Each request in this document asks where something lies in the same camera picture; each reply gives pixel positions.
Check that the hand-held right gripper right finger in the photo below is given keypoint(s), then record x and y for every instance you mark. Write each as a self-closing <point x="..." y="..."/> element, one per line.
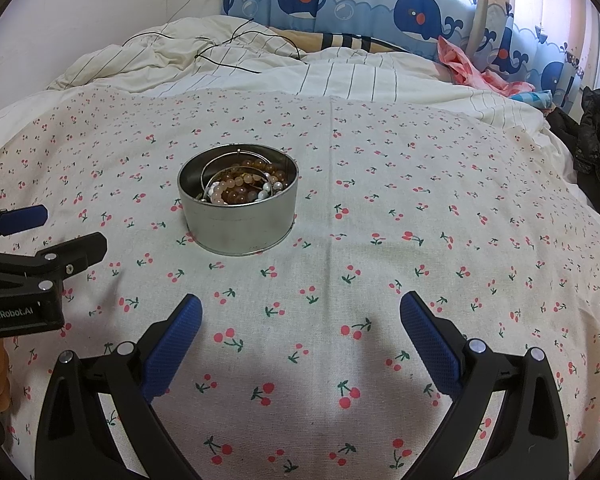
<point x="430" y="345"/>

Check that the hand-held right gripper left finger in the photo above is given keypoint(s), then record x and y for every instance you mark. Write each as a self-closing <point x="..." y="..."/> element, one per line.
<point x="172" y="345"/>

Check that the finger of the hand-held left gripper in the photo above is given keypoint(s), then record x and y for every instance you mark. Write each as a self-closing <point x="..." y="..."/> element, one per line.
<point x="75" y="252"/>
<point x="22" y="219"/>

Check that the round silver tin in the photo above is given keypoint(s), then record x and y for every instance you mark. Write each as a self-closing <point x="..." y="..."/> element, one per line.
<point x="235" y="225"/>

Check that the white bed sheet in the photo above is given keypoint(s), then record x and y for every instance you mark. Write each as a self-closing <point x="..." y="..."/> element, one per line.
<point x="15" y="105"/>

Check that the cherry print cloth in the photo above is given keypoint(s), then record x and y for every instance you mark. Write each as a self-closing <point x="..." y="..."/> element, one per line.
<point x="380" y="185"/>

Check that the cream striped quilt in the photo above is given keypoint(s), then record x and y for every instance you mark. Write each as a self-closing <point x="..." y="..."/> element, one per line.
<point x="130" y="60"/>

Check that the black jacket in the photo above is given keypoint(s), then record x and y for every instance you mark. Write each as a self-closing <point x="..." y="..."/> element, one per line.
<point x="595" y="140"/>

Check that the light blue cloth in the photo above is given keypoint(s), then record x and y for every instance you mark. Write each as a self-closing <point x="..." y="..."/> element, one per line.
<point x="532" y="100"/>

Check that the pink cloth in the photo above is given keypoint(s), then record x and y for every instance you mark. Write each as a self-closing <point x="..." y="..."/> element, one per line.
<point x="460" y="60"/>

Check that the tan pillow with dark stripes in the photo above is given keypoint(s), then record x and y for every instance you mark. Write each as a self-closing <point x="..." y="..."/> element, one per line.
<point x="340" y="40"/>

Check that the blue whale print curtain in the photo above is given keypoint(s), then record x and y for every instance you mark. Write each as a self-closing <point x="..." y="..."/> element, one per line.
<point x="360" y="0"/>

